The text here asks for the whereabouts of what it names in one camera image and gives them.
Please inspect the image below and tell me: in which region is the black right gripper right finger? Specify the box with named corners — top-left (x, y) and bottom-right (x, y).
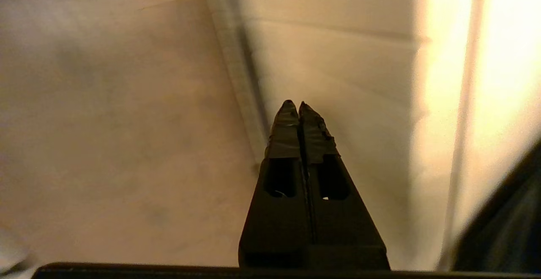
top-left (298, 101), bottom-right (390, 270)

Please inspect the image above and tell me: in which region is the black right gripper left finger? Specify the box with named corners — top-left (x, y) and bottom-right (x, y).
top-left (238, 100), bottom-right (312, 268)

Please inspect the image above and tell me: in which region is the white ribbed front drawer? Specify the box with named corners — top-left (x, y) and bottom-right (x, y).
top-left (199, 0), bottom-right (472, 271)

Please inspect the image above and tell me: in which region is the black umbrella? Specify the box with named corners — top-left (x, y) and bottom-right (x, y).
top-left (450, 139), bottom-right (541, 273)

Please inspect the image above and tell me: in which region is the white TV cabinet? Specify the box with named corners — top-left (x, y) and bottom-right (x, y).
top-left (465, 0), bottom-right (541, 246)

